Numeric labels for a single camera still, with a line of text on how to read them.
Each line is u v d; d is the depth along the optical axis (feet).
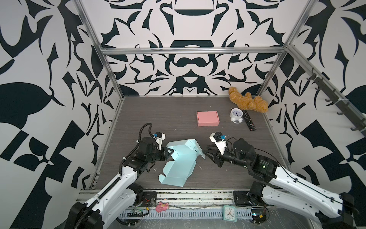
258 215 2.34
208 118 3.36
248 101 3.46
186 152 2.26
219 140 1.90
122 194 1.95
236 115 3.44
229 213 2.26
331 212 1.35
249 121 3.43
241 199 2.43
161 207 2.29
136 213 2.39
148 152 2.12
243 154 1.68
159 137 2.44
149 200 2.39
